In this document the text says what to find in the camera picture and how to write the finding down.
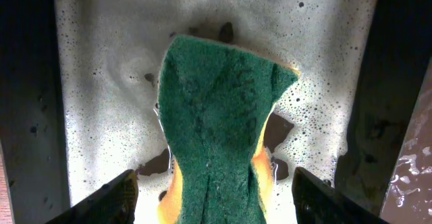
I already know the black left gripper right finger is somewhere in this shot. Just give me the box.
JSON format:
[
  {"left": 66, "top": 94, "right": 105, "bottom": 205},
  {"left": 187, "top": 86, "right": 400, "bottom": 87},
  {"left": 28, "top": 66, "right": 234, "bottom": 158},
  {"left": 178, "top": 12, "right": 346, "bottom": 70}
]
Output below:
[{"left": 292, "top": 167, "right": 388, "bottom": 224}]

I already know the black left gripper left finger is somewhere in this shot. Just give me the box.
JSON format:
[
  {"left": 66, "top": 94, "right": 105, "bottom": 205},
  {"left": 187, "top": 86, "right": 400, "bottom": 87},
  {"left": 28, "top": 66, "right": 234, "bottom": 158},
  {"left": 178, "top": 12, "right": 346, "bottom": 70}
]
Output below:
[{"left": 47, "top": 169, "right": 139, "bottom": 224}]

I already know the green and yellow sponge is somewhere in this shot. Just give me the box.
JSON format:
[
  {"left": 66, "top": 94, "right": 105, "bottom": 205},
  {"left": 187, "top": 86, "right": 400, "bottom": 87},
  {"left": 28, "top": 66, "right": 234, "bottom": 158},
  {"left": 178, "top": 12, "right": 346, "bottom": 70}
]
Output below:
[{"left": 157, "top": 35, "right": 298, "bottom": 223}]

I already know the large brown serving tray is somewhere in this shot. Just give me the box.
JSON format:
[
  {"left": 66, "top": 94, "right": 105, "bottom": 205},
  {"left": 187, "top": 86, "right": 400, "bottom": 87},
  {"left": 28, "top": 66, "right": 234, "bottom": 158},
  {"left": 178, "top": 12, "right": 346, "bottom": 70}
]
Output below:
[{"left": 380, "top": 65, "right": 432, "bottom": 224}]

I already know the small black soapy tray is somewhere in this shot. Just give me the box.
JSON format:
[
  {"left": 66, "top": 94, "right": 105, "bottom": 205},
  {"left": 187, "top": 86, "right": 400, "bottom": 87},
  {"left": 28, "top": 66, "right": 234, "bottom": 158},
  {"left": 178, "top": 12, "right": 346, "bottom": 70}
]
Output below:
[{"left": 1, "top": 0, "right": 431, "bottom": 223}]

